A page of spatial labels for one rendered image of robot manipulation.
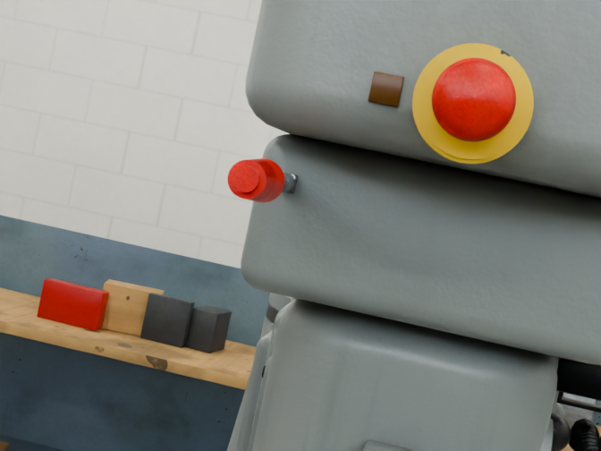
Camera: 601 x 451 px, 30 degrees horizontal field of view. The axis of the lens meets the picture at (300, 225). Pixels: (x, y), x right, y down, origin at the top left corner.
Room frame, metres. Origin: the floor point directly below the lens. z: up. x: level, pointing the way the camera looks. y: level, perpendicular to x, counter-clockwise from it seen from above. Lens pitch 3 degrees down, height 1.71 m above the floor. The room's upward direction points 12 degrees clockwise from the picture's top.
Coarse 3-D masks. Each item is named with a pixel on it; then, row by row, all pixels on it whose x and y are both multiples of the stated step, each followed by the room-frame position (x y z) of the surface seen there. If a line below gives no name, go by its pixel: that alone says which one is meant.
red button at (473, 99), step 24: (456, 72) 0.54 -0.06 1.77; (480, 72) 0.53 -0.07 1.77; (504, 72) 0.54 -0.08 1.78; (432, 96) 0.54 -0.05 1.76; (456, 96) 0.53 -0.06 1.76; (480, 96) 0.53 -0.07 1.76; (504, 96) 0.53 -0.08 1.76; (456, 120) 0.53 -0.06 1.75; (480, 120) 0.53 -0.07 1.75; (504, 120) 0.53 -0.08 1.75
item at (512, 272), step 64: (320, 192) 0.69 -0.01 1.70; (384, 192) 0.68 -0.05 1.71; (448, 192) 0.68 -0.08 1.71; (512, 192) 0.67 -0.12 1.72; (256, 256) 0.69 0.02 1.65; (320, 256) 0.68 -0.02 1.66; (384, 256) 0.68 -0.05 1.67; (448, 256) 0.68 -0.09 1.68; (512, 256) 0.67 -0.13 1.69; (576, 256) 0.67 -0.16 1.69; (448, 320) 0.68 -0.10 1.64; (512, 320) 0.67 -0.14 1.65; (576, 320) 0.67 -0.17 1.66
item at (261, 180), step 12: (240, 168) 0.55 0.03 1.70; (252, 168) 0.55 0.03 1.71; (264, 168) 0.55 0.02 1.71; (276, 168) 0.59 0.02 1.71; (228, 180) 0.55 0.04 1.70; (240, 180) 0.55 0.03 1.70; (252, 180) 0.55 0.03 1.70; (264, 180) 0.55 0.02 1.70; (276, 180) 0.58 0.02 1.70; (288, 180) 0.66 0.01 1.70; (240, 192) 0.55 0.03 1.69; (252, 192) 0.55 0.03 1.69; (264, 192) 0.56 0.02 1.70; (276, 192) 0.59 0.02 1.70; (288, 192) 0.69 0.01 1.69
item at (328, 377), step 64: (320, 320) 0.73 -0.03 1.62; (384, 320) 0.73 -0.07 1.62; (320, 384) 0.72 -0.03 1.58; (384, 384) 0.71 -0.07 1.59; (448, 384) 0.71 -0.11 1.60; (512, 384) 0.71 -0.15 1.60; (256, 448) 0.75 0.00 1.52; (320, 448) 0.72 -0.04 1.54; (448, 448) 0.71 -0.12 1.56; (512, 448) 0.71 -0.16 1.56
